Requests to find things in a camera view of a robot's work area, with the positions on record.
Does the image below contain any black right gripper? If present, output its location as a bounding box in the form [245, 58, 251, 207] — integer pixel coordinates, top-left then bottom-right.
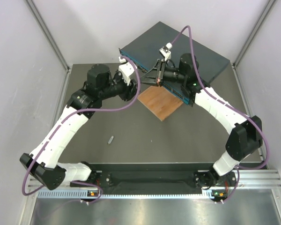
[138, 60, 187, 87]

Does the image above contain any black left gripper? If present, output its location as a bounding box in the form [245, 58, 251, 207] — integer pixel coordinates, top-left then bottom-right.
[99, 67, 141, 101]

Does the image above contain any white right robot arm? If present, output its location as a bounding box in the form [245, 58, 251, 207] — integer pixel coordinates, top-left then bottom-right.
[140, 53, 263, 186]

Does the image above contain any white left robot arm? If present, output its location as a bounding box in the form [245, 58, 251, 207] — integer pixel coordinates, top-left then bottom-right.
[20, 62, 140, 190]

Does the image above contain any wooden board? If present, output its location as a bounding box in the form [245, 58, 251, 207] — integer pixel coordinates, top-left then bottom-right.
[138, 86, 183, 121]

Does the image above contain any dark blue network switch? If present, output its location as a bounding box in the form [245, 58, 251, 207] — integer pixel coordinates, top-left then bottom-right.
[118, 21, 230, 107]

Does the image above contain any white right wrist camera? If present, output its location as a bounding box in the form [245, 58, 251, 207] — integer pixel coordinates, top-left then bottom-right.
[159, 42, 172, 61]

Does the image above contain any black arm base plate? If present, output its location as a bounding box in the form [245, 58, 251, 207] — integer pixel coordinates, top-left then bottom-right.
[70, 163, 237, 195]

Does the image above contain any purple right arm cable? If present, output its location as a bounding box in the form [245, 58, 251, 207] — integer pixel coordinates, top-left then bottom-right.
[170, 25, 270, 204]

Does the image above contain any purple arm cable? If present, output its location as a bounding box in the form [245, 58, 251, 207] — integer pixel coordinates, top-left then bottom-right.
[22, 55, 141, 203]
[170, 25, 270, 204]

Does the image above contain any grey slotted cable duct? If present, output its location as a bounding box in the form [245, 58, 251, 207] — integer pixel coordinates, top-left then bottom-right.
[37, 186, 228, 200]

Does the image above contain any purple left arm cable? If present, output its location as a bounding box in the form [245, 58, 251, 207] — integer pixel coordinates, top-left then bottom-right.
[22, 55, 141, 203]

